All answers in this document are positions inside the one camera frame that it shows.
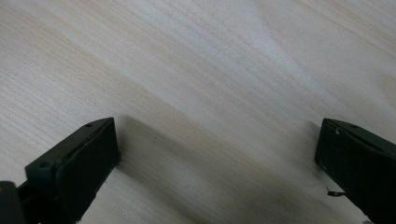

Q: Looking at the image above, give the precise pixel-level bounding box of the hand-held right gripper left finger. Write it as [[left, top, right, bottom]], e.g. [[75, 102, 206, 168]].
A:
[[17, 117, 120, 224]]

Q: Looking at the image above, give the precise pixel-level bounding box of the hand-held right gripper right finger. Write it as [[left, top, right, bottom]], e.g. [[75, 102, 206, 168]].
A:
[[314, 118, 396, 224]]

